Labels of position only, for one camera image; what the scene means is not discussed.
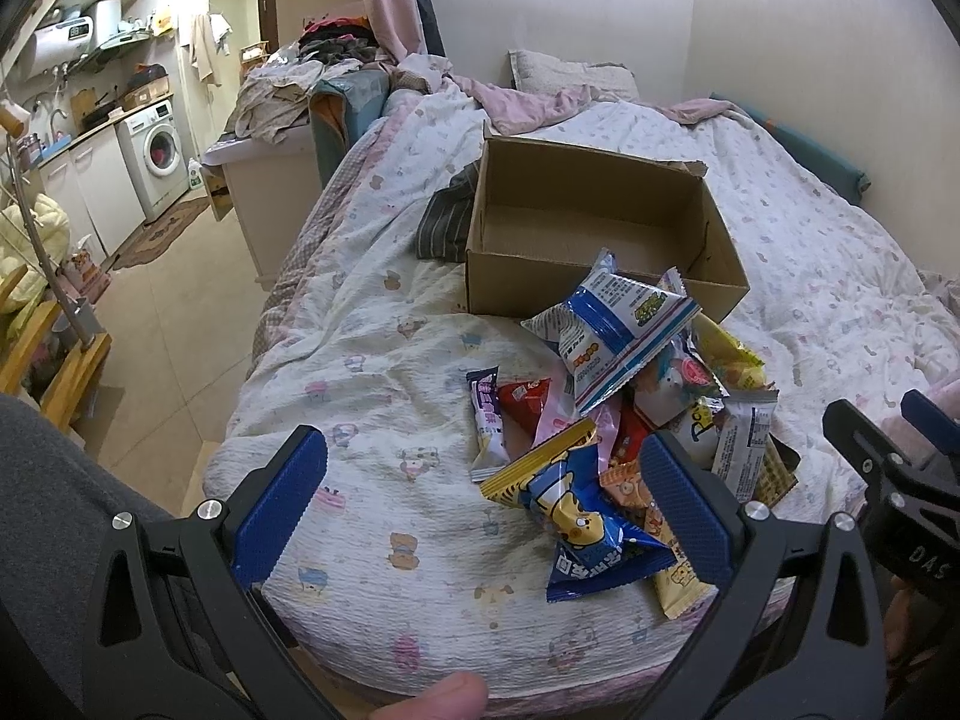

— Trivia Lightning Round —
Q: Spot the brown cardboard box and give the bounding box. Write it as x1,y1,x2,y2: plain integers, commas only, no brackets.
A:
466,135,750,322

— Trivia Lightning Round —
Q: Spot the white water heater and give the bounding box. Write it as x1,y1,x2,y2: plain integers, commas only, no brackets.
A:
20,15,94,80

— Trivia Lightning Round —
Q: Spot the purple white wafer packet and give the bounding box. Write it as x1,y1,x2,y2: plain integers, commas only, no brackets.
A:
466,367,511,483

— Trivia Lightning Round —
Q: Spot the white red cartoon snack bag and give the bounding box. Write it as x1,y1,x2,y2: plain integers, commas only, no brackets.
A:
631,337,727,427

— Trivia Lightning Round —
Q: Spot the pink blanket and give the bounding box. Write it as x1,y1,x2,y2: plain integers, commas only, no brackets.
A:
389,52,737,139

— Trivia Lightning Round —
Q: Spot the beige peanut snack packet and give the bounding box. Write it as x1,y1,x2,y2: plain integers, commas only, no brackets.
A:
599,458,709,619

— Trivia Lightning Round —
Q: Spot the pile of clothes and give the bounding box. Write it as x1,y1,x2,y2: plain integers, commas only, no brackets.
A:
223,16,379,145

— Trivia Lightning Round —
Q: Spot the teal bolster cushion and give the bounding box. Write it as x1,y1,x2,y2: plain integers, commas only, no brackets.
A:
708,93,872,206

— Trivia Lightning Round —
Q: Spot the white bedside cabinet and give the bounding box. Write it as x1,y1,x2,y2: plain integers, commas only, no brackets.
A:
202,125,322,291

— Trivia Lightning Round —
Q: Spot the person's left hand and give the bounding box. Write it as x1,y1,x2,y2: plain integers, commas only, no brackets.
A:
368,671,488,720

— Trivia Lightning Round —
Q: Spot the pink snack packet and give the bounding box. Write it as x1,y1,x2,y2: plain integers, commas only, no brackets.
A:
534,379,622,473

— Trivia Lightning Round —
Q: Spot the silver red snack bar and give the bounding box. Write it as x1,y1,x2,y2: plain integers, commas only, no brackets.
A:
711,390,779,502

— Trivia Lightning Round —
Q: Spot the beige pillow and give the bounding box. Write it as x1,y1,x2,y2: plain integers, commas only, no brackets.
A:
508,49,640,103

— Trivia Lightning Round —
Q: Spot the wooden drying rack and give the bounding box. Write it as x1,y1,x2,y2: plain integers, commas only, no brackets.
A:
2,257,112,444

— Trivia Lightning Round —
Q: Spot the blue white snack bag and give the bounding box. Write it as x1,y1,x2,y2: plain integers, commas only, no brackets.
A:
521,249,701,416

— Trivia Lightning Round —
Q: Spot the white washing machine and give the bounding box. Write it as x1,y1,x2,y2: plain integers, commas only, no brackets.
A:
116,96,189,224

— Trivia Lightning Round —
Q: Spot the teal folded cushion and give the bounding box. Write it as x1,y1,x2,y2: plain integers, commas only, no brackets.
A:
308,67,391,187

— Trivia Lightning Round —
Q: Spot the floral white bed quilt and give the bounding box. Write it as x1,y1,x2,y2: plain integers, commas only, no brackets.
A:
205,83,958,717

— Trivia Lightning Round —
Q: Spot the blue yellow cartoon snack bag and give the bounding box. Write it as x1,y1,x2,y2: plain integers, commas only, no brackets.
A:
480,418,672,603

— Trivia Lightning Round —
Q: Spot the dark striped garment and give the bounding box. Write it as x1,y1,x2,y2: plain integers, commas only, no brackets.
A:
415,161,480,263

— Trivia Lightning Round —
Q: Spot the brown floor mat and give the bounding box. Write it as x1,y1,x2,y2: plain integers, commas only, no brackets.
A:
110,197,208,270

